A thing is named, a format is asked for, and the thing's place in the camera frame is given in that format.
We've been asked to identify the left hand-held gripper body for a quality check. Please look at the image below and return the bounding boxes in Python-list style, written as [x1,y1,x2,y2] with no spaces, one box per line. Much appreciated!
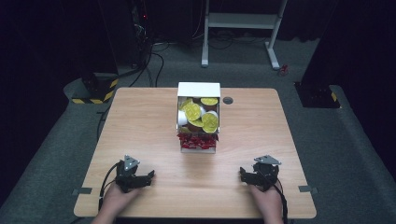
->
[115,154,148,194]

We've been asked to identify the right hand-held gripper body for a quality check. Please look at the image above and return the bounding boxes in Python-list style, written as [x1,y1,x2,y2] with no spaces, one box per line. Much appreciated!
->
[251,154,282,192]

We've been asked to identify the person's left hand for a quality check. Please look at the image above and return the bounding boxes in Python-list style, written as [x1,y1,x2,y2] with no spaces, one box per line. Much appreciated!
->
[98,182,142,219]

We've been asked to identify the person's right hand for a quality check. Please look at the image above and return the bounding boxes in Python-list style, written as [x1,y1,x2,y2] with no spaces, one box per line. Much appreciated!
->
[248,182,284,219]

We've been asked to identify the grey tape strip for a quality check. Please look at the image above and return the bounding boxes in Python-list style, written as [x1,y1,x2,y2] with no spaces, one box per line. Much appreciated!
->
[298,185,319,194]
[72,187,93,196]

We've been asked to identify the pile of red packets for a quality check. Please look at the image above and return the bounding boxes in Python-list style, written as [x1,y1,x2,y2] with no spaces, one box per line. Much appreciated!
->
[177,132,219,150]

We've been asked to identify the pile of yellow-lid cups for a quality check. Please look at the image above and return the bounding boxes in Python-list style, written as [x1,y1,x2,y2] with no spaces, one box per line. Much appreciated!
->
[177,97,220,134]

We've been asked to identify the yellow-black striped stand base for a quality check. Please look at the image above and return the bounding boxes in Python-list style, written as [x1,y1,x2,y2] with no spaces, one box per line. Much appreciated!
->
[71,72,120,105]

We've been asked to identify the dark stand base yellow mark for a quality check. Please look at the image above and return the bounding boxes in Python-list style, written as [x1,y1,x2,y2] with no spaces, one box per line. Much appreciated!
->
[293,81,342,109]

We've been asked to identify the white open-front box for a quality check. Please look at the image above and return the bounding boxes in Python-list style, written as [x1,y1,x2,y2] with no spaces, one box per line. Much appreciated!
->
[176,81,222,154]

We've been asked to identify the small red floor object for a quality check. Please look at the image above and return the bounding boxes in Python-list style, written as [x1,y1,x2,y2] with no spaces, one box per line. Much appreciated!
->
[277,63,290,77]

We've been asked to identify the dark computer tower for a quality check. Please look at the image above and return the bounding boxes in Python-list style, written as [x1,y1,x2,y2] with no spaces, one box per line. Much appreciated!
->
[129,0,154,68]

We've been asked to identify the white metal stand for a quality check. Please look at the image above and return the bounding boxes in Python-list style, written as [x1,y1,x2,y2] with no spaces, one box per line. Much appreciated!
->
[201,0,289,71]

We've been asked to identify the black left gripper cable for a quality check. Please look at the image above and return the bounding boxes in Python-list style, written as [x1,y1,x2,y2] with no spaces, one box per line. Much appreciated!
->
[98,161,122,213]

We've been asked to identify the black floor cables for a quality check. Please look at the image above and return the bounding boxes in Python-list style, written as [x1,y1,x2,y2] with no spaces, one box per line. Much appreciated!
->
[96,40,171,141]

